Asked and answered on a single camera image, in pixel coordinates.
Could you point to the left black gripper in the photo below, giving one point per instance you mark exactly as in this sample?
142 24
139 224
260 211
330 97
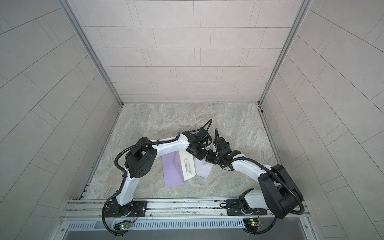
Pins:
205 152

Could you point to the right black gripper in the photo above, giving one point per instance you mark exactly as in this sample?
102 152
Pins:
209 157

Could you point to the cream envelope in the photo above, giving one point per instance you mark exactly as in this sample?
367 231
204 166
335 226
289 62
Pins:
186 155

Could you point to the white glue stick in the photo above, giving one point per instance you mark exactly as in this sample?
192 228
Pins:
187 167

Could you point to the purple envelope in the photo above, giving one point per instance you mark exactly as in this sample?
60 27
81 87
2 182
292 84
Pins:
172 170

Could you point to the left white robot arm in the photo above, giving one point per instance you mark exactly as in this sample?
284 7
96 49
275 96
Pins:
136 161

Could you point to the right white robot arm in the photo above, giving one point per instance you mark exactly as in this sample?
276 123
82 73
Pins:
278 194

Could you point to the white paper sheet underneath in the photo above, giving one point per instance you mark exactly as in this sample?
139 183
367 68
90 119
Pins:
202 168

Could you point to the right circuit board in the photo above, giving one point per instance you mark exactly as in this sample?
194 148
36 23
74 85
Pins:
252 225

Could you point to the circuit board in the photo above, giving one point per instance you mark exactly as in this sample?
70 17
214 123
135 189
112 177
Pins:
252 225
123 226

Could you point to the left circuit board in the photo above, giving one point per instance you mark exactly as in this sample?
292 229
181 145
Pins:
123 226

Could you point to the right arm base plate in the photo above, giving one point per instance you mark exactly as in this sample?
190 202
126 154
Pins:
240 208

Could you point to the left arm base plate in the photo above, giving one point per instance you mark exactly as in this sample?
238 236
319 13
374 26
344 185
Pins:
130 210

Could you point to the aluminium rail frame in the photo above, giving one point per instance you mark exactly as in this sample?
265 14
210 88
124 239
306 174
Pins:
193 218

